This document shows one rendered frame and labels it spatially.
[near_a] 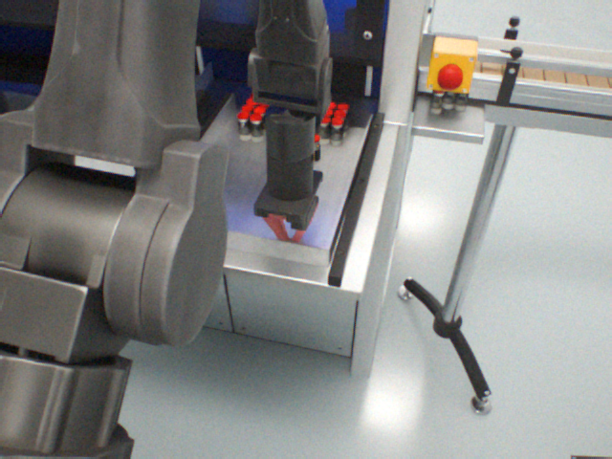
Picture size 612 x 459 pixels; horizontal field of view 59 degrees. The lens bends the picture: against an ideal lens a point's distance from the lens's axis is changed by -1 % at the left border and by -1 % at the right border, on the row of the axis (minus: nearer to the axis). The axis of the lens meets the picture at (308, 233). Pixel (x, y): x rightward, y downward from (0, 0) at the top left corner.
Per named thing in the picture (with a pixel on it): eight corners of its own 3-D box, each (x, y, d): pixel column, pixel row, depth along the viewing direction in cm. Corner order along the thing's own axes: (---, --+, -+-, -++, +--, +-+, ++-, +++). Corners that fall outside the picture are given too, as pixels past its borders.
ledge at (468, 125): (417, 96, 109) (419, 88, 107) (483, 104, 106) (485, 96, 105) (410, 134, 99) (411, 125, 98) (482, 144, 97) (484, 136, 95)
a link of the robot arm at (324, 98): (247, 53, 57) (326, 65, 55) (277, 20, 65) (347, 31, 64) (247, 151, 64) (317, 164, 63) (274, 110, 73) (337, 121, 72)
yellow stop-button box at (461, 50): (428, 69, 96) (435, 31, 91) (469, 75, 95) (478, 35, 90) (425, 90, 91) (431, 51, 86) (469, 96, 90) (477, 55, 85)
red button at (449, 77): (436, 79, 91) (440, 57, 88) (461, 82, 90) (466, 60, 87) (435, 91, 88) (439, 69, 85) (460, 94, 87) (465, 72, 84)
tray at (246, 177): (234, 110, 101) (232, 93, 99) (371, 129, 97) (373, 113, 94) (152, 233, 78) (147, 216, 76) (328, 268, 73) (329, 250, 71)
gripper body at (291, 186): (323, 183, 72) (326, 133, 68) (304, 228, 65) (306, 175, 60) (276, 175, 74) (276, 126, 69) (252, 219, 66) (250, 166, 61)
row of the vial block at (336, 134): (246, 126, 97) (243, 103, 94) (343, 141, 94) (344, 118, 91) (241, 133, 96) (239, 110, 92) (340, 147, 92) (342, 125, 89)
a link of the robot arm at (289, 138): (258, 111, 59) (309, 118, 58) (276, 86, 64) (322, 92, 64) (260, 165, 63) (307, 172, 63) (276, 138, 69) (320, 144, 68)
